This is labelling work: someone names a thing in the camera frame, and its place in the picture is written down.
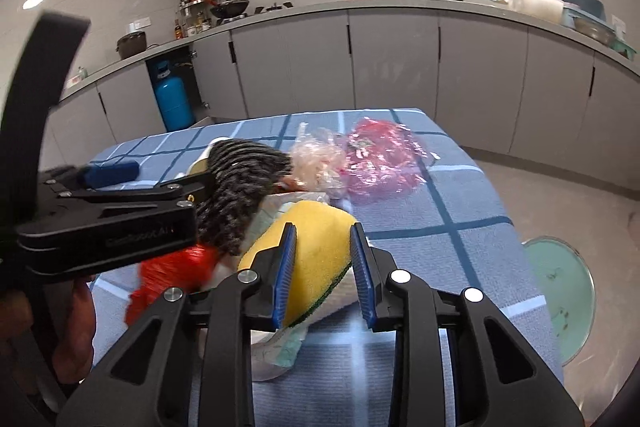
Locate yellow green sponge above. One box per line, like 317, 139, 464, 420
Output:
238, 200, 356, 327

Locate white printed plastic bag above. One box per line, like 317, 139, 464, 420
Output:
199, 190, 362, 383

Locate black white striped cloth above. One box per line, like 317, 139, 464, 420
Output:
196, 139, 292, 256

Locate green trash bin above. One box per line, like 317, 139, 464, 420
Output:
523, 236, 597, 366

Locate grey kitchen cabinets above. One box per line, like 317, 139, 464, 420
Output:
44, 8, 639, 191

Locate person's left hand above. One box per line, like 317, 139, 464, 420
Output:
0, 278, 98, 388

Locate red mesh bag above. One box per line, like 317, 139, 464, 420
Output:
125, 245, 220, 326

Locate blue checkered tablecloth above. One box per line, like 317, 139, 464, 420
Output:
89, 108, 562, 426

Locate pink plastic wrapper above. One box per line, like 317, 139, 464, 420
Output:
344, 117, 439, 205

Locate blue gas cylinder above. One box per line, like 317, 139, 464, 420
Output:
153, 61, 195, 132

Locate clear pinkish plastic bag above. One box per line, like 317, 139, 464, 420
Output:
288, 122, 347, 199

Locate dark pot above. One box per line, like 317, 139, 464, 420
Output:
116, 31, 148, 60

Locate spice bottles rack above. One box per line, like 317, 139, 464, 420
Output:
174, 0, 218, 39

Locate black wok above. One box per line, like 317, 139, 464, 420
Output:
210, 0, 250, 20

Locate white plastic tub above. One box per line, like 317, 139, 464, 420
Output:
508, 0, 564, 25

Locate metal basin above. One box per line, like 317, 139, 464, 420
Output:
573, 17, 615, 48

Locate blue plastic basket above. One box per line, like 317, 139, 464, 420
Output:
561, 0, 608, 29

